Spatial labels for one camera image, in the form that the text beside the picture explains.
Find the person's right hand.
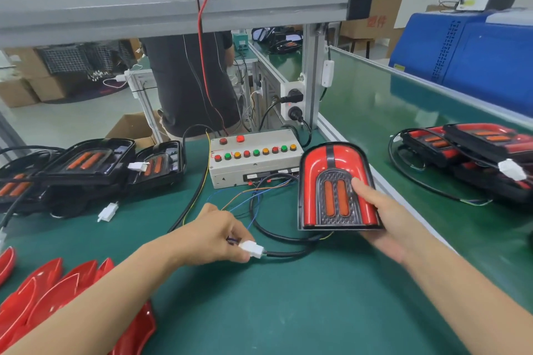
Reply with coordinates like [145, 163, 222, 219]
[350, 177, 418, 264]

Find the person's left hand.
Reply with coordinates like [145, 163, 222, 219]
[154, 202, 255, 268]

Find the pile of black lamp housings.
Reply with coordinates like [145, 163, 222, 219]
[0, 138, 186, 227]

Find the person's right forearm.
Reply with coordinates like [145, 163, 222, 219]
[395, 230, 533, 355]

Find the person's left forearm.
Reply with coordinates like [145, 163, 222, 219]
[4, 238, 180, 355]

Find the beige test button box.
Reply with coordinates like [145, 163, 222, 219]
[208, 128, 303, 189]

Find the low open cardboard carton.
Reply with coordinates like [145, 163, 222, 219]
[105, 111, 159, 148]

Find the white metal stand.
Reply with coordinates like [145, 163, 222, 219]
[125, 68, 163, 144]

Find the white power strip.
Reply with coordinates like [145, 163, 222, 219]
[279, 76, 306, 127]

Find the pile of red lens covers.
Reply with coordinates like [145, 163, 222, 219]
[0, 246, 158, 355]

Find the blue plastic crate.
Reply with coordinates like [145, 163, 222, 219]
[389, 9, 533, 119]

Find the large cardboard box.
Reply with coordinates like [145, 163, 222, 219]
[4, 44, 88, 102]

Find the black mesh basket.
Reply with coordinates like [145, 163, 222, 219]
[37, 43, 118, 75]

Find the small cardboard box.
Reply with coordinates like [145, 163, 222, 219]
[0, 76, 38, 109]

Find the white switch box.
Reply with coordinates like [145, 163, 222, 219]
[321, 59, 336, 88]

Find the red power cable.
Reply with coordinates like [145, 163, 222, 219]
[195, 0, 230, 131]

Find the aluminium workstation frame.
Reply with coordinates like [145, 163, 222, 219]
[0, 0, 376, 144]

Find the black power cable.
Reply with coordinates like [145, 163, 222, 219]
[183, 0, 219, 123]

